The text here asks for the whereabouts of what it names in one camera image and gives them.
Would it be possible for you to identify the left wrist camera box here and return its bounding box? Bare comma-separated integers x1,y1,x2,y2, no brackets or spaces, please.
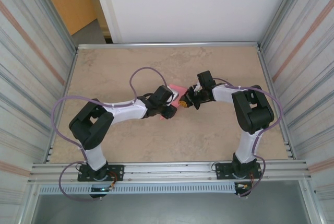
169,90,181,103

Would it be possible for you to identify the white door frame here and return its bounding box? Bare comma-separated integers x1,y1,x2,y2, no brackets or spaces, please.
90,0,123,44

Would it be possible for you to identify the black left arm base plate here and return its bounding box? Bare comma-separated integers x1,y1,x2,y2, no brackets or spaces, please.
77,164,125,182

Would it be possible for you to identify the wide aluminium mounting rail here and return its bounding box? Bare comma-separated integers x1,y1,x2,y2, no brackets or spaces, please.
27,158,313,184

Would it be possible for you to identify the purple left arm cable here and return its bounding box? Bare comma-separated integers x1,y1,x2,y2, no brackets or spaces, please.
52,66,168,203

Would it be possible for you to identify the long aluminium table edge rail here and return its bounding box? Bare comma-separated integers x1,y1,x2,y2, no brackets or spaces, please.
76,41,262,51

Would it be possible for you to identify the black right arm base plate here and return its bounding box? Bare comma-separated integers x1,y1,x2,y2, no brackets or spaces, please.
214,162,261,181

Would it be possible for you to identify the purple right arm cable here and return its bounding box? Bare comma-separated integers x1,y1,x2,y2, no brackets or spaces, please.
212,77,284,198

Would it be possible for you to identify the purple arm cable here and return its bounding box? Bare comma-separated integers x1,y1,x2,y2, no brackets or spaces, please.
52,66,168,203
212,77,284,198

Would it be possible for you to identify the slotted grey cable duct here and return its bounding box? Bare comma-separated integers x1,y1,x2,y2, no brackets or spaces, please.
38,182,237,195

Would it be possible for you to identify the pink square paper sheet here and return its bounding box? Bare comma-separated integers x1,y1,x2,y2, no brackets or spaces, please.
159,84,184,121

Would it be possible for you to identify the aluminium side rail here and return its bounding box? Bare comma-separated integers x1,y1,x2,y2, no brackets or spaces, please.
257,46,295,160
45,48,79,163

